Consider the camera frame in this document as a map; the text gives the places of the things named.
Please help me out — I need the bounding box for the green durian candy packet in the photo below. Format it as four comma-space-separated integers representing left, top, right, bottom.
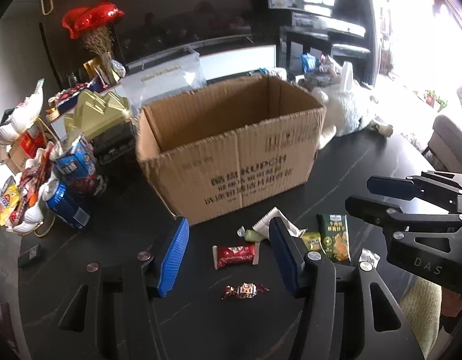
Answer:
301, 232, 322, 252

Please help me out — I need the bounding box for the beige biscuit packet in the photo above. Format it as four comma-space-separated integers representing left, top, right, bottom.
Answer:
252, 206, 307, 241

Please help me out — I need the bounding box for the small silver candy wrapper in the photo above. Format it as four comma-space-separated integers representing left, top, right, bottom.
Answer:
359, 248, 380, 269

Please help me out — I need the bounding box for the pale green wrapped candy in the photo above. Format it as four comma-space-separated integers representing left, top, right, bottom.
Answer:
237, 227, 266, 243

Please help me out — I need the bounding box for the red candy packet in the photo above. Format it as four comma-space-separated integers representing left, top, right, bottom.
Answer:
212, 243, 260, 270

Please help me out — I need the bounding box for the dark green cracker packet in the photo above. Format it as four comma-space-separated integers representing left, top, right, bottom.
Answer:
316, 214, 350, 263

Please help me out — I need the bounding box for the red gold twisted candy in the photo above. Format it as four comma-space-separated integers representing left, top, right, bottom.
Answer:
221, 283, 270, 300

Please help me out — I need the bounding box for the white plush toy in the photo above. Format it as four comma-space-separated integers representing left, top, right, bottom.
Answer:
311, 61, 393, 150

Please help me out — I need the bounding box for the blue soda can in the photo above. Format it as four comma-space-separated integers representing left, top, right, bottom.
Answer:
42, 179, 90, 229

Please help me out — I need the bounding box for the brown cardboard box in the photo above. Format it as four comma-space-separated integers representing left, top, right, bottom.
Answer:
136, 76, 326, 224

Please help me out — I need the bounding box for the blue snack carton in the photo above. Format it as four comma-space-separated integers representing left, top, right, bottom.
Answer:
55, 134, 107, 196

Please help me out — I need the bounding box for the small black card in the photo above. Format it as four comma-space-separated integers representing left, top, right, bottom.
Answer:
17, 244, 42, 268

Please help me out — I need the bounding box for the white swan snack dish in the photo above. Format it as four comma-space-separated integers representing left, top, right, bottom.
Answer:
0, 141, 60, 238

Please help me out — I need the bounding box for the gold mountain shaped box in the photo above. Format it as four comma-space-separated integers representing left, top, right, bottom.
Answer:
64, 89, 133, 144

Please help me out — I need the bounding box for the clear bag of nuts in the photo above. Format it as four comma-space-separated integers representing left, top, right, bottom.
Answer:
116, 48, 207, 114

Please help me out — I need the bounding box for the black piano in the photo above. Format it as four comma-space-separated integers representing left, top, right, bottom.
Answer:
251, 0, 377, 85

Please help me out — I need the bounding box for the dried flower vase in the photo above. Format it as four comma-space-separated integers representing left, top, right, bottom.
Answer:
83, 25, 116, 86

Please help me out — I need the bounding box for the black television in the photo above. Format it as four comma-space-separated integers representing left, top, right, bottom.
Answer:
109, 0, 252, 64

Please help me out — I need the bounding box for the red heart balloon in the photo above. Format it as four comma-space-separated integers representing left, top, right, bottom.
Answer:
61, 2, 124, 40

